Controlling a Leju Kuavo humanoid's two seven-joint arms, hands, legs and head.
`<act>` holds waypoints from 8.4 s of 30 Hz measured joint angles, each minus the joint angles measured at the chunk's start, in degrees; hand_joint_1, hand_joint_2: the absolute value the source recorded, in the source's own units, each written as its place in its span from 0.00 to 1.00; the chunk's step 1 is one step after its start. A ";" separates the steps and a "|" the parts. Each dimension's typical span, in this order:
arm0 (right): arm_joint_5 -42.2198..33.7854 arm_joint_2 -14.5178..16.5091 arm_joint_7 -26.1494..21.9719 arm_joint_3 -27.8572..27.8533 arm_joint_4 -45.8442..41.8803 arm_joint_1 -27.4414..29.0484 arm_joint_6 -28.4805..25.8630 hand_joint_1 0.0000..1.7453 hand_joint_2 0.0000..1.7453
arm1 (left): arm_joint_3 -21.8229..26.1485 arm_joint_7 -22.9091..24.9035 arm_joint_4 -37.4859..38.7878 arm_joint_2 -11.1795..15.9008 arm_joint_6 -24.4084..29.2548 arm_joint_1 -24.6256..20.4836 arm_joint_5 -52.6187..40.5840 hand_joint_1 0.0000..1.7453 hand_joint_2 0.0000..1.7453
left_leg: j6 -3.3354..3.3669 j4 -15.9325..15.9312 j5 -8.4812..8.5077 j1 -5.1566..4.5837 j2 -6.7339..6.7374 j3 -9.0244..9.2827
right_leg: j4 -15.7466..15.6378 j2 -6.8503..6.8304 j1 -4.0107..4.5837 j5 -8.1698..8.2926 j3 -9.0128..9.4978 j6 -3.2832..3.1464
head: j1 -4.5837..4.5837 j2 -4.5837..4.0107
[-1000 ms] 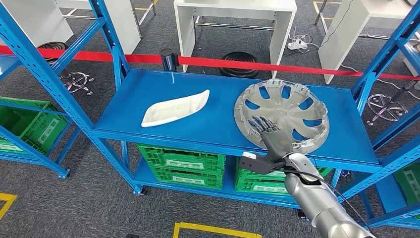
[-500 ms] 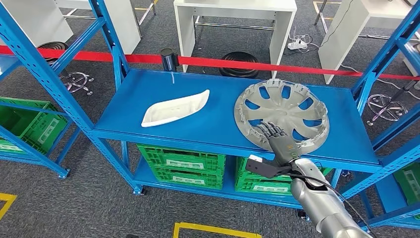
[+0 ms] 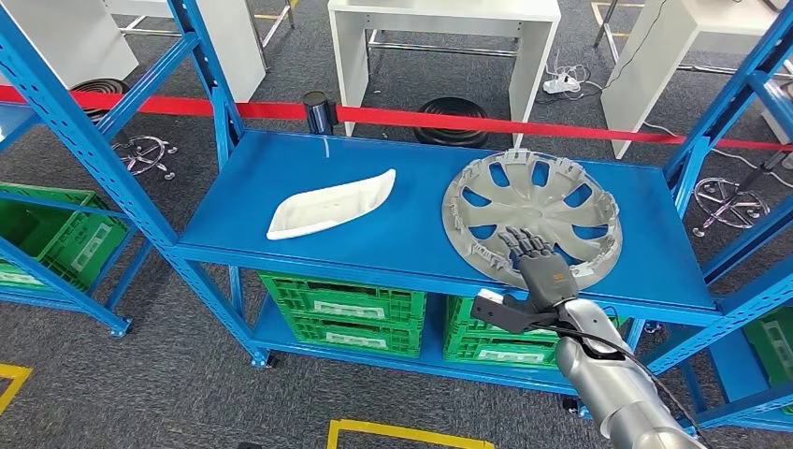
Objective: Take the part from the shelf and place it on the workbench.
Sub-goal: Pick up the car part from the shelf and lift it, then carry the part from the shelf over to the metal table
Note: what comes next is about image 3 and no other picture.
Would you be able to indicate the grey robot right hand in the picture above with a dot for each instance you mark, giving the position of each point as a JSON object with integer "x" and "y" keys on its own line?
{"x": 545, "y": 279}

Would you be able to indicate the grey wheel hubcap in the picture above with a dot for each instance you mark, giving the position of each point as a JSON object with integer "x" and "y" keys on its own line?
{"x": 533, "y": 211}

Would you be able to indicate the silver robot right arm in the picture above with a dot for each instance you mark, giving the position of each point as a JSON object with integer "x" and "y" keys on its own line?
{"x": 619, "y": 396}

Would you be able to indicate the blue metal shelf rack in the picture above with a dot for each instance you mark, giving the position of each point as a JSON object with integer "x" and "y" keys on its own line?
{"x": 731, "y": 372}
{"x": 15, "y": 124}
{"x": 409, "y": 235}

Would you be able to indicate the white plastic trim part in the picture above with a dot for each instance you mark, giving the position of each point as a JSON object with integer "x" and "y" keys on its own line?
{"x": 322, "y": 211}

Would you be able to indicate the green plastic crate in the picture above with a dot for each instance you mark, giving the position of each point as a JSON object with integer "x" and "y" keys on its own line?
{"x": 774, "y": 372}
{"x": 303, "y": 334}
{"x": 458, "y": 328}
{"x": 464, "y": 356}
{"x": 62, "y": 235}
{"x": 285, "y": 297}

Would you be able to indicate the red barrier belt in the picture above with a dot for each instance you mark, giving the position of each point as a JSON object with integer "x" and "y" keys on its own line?
{"x": 173, "y": 106}
{"x": 526, "y": 129}

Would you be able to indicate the black round stanchion base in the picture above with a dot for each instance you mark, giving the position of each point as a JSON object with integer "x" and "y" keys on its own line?
{"x": 452, "y": 111}
{"x": 99, "y": 87}

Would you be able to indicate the white power strip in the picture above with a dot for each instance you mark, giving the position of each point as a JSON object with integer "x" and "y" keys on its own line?
{"x": 562, "y": 84}

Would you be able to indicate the chrome chair base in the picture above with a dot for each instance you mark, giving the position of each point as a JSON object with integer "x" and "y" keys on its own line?
{"x": 144, "y": 155}
{"x": 728, "y": 201}

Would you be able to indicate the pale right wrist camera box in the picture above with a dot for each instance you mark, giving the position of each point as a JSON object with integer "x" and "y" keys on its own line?
{"x": 495, "y": 313}

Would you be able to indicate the black barrier post head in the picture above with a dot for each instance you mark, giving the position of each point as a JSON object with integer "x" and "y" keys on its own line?
{"x": 319, "y": 111}

